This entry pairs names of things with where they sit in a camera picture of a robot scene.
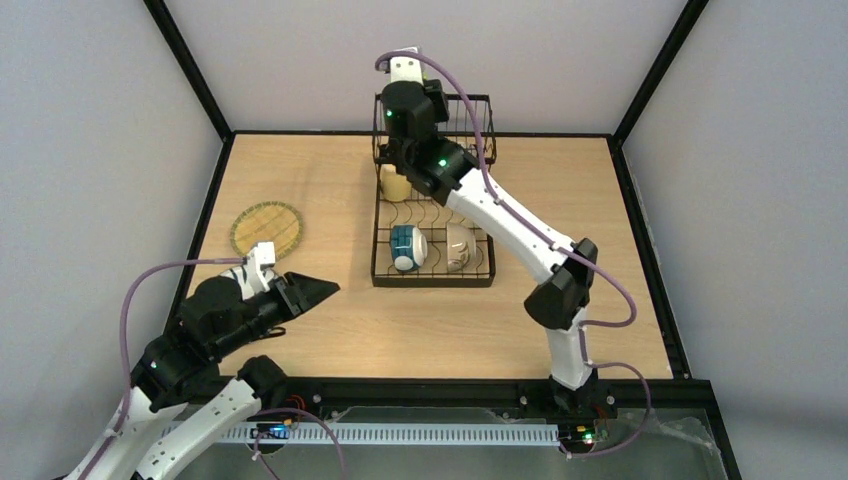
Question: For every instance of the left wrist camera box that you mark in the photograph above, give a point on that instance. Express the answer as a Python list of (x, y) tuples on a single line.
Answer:
[(260, 259)]

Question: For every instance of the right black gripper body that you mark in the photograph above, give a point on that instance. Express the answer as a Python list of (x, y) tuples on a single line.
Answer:
[(400, 153)]

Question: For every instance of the plain white bowl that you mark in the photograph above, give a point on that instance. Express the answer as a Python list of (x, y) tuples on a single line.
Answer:
[(461, 246)]

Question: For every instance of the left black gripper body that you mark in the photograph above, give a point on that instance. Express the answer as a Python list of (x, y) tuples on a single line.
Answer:
[(287, 297)]

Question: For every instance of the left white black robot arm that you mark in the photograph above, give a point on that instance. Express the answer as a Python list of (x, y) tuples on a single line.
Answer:
[(225, 313)]

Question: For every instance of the black wire dish rack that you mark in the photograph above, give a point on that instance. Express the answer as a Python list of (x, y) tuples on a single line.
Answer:
[(427, 215)]

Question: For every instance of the blue striped white plate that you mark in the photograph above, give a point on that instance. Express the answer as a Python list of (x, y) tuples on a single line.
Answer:
[(238, 273)]

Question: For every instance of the black rimmed white bowl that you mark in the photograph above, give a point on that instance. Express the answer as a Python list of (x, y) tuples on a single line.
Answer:
[(408, 248)]

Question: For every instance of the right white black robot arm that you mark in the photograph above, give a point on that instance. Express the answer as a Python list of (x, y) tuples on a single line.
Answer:
[(454, 177)]

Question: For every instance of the woven bamboo plate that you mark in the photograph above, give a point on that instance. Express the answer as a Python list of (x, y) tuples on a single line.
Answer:
[(267, 221)]

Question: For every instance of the yellow ceramic mug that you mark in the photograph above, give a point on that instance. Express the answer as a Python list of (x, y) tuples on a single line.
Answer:
[(394, 186)]

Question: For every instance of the white slotted cable duct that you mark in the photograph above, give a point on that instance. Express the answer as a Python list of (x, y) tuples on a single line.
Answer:
[(396, 434)]

